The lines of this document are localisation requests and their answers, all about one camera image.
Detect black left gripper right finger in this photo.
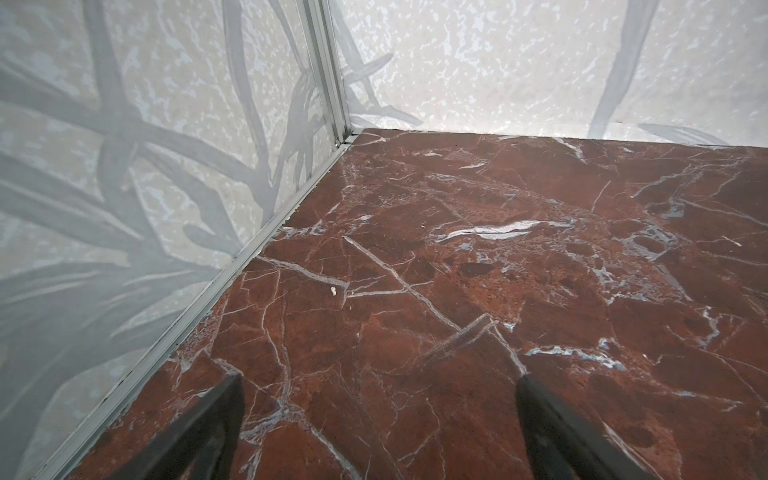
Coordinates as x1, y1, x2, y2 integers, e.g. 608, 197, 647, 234
515, 375, 653, 480

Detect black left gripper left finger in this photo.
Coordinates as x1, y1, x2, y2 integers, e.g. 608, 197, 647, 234
110, 375, 245, 479

